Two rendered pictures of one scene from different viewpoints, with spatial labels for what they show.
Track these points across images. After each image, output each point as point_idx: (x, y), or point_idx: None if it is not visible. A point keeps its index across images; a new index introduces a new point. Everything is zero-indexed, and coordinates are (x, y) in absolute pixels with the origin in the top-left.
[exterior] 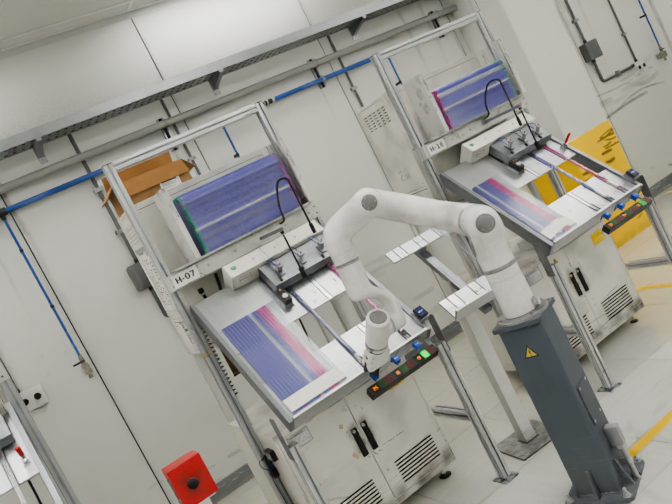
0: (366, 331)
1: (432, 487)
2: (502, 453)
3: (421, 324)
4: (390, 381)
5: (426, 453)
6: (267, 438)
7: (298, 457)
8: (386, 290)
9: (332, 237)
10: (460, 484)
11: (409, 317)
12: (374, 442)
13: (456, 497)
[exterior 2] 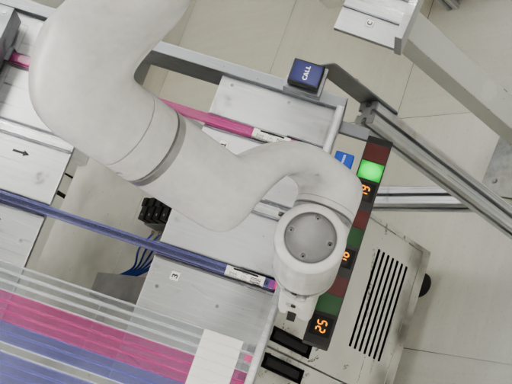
0: (287, 276)
1: (412, 321)
2: (508, 199)
3: (322, 101)
4: (341, 288)
5: (387, 286)
6: None
7: None
8: (287, 147)
9: (81, 117)
10: (469, 301)
11: (282, 96)
12: (302, 344)
13: (484, 337)
